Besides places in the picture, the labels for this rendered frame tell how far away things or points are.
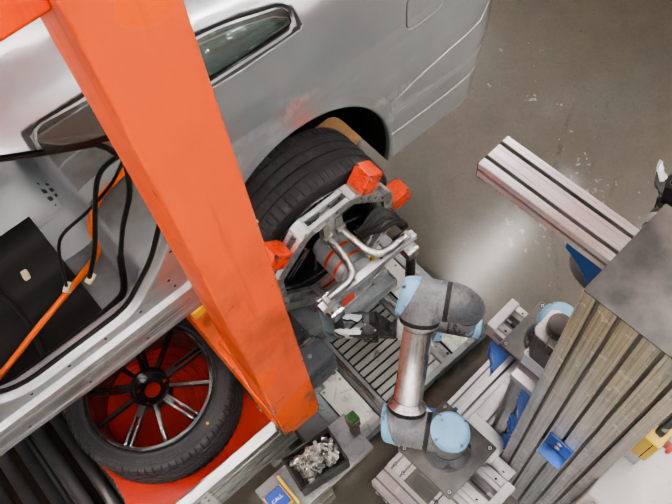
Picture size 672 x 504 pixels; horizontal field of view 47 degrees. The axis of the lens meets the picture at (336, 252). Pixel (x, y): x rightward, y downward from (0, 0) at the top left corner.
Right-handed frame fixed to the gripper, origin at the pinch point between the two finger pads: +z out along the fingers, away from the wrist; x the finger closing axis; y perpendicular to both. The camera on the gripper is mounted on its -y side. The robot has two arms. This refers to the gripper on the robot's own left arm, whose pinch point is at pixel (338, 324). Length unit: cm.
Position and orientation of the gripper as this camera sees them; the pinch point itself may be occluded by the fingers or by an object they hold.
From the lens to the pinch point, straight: 270.0
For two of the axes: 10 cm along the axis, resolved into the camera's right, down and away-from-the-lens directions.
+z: -9.9, -0.3, 1.0
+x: 0.7, -8.9, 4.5
